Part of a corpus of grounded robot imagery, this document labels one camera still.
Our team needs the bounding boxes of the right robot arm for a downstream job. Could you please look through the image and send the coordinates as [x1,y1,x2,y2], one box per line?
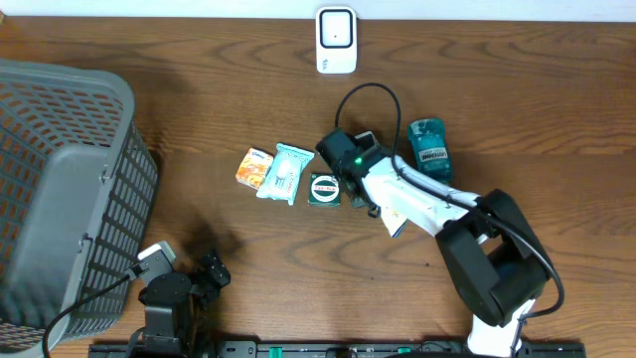
[316,128,560,357]

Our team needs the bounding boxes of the grey plastic shopping basket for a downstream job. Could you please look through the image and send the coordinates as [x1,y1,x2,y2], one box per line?
[1,60,159,357]

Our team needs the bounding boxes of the small orange snack packet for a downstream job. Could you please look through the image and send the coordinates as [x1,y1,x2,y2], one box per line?
[235,148,274,190]

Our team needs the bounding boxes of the teal wet wipes pack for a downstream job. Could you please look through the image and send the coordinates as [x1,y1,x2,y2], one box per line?
[256,143,315,206]

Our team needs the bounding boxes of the yellow snack bag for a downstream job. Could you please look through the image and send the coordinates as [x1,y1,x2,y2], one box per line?
[381,207,407,238]

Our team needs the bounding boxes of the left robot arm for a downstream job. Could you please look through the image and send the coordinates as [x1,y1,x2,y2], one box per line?
[124,249,231,357]

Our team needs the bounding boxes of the blue mouthwash bottle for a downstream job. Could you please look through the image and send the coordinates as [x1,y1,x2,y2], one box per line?
[407,117,453,184]

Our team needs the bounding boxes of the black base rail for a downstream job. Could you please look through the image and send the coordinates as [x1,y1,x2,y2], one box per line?
[87,339,587,358]

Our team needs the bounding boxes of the green square box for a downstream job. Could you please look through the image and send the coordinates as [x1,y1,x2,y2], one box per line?
[308,173,341,207]

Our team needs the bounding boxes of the white barcode scanner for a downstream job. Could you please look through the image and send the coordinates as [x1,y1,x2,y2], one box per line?
[315,6,358,75]

